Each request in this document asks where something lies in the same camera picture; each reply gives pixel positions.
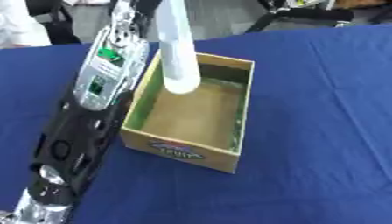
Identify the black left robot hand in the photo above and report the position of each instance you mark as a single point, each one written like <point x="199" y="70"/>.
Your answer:
<point x="148" y="6"/>

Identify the white plastic bottle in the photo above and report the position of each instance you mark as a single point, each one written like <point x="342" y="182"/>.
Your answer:
<point x="177" y="58"/>

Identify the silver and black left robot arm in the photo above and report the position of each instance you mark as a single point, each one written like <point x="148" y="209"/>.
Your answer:
<point x="76" y="137"/>

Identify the tan cardboard box green inside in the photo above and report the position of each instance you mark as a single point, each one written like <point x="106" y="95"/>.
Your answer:
<point x="196" y="116"/>

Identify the person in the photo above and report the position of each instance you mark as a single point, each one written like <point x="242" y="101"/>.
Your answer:
<point x="18" y="26"/>

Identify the black tripod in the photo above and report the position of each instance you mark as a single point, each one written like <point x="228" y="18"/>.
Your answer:
<point x="301" y="16"/>

